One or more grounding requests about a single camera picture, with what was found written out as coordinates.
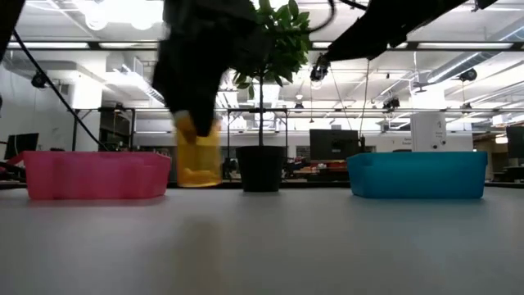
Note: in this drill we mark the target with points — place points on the black aluminium table frame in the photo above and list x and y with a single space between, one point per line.
311 184

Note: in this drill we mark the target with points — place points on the white pillar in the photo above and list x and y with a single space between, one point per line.
427 131

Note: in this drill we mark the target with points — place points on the black diagonal pole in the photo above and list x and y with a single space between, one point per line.
61 103

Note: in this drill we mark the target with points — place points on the black metal frame stand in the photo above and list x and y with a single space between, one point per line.
274 110

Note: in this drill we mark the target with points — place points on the green leafy potted plant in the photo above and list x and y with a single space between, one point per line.
286 41

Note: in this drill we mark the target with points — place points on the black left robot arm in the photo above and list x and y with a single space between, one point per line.
8 20

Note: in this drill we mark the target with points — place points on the black hanging spotlight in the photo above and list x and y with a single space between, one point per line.
391 103
468 75
39 78
319 73

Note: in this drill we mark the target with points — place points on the pink plastic bin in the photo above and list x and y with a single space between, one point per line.
94 176

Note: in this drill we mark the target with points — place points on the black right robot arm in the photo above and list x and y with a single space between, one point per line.
389 24

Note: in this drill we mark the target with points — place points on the black computer monitor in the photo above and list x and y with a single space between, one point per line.
333 145
20 145
516 141

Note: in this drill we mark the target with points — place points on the black plant pot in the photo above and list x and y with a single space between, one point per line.
260 168

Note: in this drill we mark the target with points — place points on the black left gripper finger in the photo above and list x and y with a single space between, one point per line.
172 94
204 106

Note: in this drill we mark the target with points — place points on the black shelf rack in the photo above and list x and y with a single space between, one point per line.
116 127

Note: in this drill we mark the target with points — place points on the blue plastic bin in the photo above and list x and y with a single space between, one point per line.
417 176

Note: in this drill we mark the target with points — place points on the grey table mat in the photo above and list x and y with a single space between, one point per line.
262 254

